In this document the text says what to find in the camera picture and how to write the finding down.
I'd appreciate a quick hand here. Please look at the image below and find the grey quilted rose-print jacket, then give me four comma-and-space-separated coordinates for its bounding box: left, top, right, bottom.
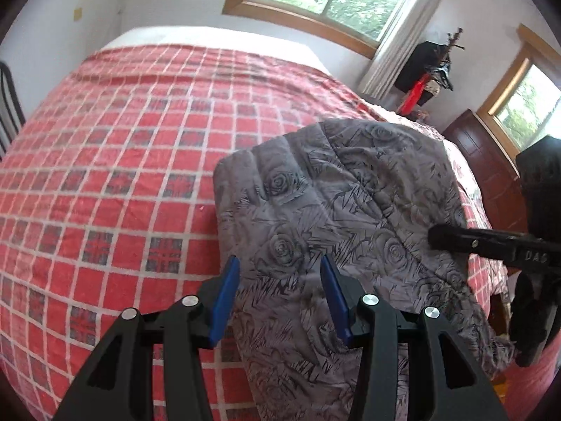
213, 120, 513, 420

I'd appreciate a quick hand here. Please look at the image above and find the coat rack with dark clothes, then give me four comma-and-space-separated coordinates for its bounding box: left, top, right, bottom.
394, 28, 464, 107

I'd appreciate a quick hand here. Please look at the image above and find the red bag on rack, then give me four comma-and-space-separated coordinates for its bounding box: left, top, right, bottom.
397, 73, 431, 116

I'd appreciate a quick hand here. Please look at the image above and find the white curtain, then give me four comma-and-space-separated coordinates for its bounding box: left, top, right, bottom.
358, 0, 441, 100

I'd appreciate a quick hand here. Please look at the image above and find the white mattress sheet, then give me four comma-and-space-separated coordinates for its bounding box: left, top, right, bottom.
103, 26, 330, 75

